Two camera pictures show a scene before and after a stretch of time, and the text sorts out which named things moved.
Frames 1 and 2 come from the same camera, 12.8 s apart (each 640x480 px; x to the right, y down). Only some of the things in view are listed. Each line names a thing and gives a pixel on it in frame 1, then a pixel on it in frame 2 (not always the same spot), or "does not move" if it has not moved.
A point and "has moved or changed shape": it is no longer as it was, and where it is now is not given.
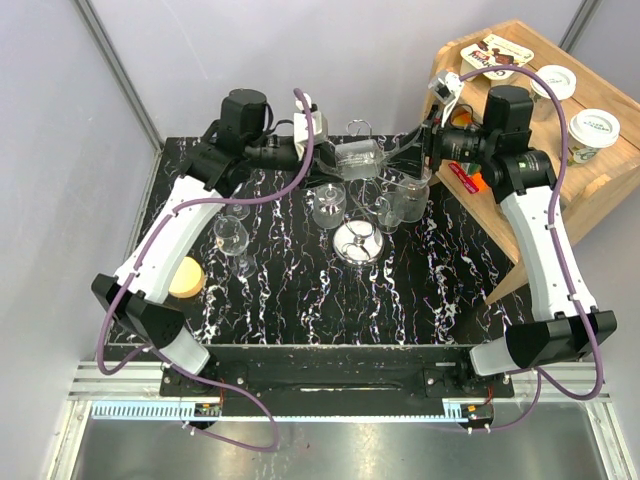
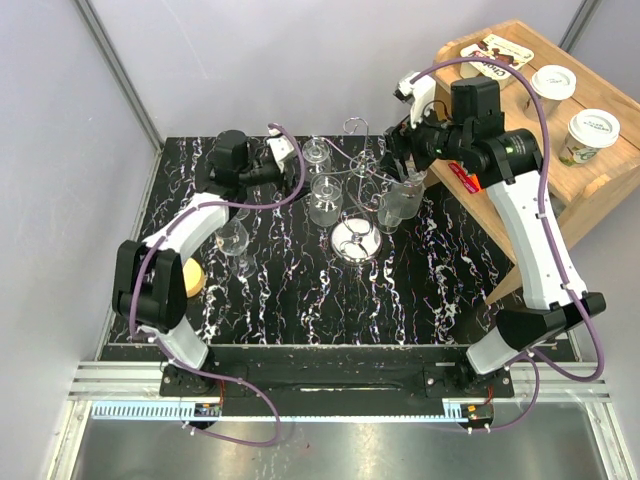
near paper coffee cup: [589, 131] does not move
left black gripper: [322, 171] to [283, 185]
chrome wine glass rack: [359, 241] does not move
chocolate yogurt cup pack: [493, 50] does not move
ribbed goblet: [329, 205] does not move
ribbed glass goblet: [358, 160] has moved or changed shape
